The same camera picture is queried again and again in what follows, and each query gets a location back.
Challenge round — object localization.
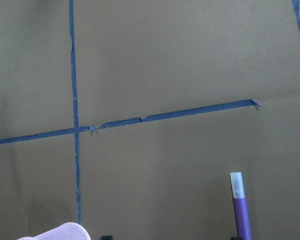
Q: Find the purple highlighter pen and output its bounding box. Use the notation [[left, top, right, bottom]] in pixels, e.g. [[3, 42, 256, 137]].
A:
[[230, 172, 252, 240]]

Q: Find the pink mesh pen holder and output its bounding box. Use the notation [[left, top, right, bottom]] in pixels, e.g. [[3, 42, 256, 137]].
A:
[[17, 222, 91, 240]]

